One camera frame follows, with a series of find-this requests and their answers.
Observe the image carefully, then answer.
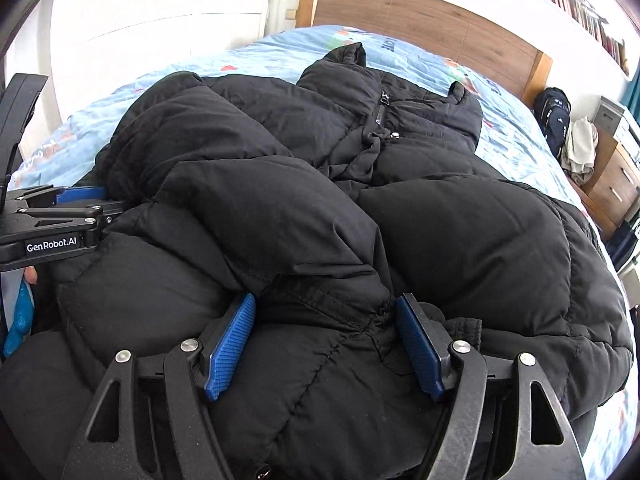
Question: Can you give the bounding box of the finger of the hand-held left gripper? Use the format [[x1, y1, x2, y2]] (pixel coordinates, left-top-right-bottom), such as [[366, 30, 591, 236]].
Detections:
[[7, 185, 108, 206], [5, 201, 128, 246]]

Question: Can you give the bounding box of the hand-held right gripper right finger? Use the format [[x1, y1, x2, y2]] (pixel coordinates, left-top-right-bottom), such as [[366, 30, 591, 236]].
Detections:
[[395, 293, 586, 480]]

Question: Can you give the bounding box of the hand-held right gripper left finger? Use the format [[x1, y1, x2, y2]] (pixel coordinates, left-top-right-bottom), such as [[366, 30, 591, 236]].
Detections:
[[64, 292, 256, 480]]

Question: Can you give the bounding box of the black puffer jacket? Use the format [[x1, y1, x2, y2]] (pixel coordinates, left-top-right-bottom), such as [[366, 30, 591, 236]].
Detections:
[[0, 42, 633, 480]]

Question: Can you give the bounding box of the turquoise cloth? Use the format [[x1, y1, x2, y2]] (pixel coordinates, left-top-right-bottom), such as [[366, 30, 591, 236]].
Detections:
[[2, 280, 36, 358]]

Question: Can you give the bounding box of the dark bag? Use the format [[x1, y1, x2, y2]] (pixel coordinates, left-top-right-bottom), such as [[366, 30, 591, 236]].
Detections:
[[605, 217, 640, 273]]

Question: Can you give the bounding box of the blue printed bedsheet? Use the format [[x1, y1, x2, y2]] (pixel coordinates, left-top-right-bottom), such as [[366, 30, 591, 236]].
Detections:
[[10, 25, 640, 480]]

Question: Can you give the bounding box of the wooden nightstand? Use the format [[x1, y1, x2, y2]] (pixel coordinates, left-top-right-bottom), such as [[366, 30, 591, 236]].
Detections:
[[570, 130, 640, 243]]

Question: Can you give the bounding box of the white crumpled cloth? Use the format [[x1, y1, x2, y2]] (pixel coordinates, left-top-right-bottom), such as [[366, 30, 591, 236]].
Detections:
[[560, 116, 600, 186]]

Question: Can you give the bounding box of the black backpack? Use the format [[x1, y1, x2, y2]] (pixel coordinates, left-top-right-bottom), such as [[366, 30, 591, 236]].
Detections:
[[532, 87, 572, 161]]

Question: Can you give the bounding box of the grey storage box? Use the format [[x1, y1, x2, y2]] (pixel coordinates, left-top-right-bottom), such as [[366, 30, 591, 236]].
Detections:
[[597, 95, 640, 161]]

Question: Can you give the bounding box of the teal curtain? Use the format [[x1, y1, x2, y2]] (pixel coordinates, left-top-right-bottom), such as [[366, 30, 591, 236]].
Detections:
[[622, 67, 640, 126]]

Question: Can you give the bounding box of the wooden headboard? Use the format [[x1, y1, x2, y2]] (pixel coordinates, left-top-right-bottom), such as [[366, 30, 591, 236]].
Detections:
[[297, 0, 553, 108]]

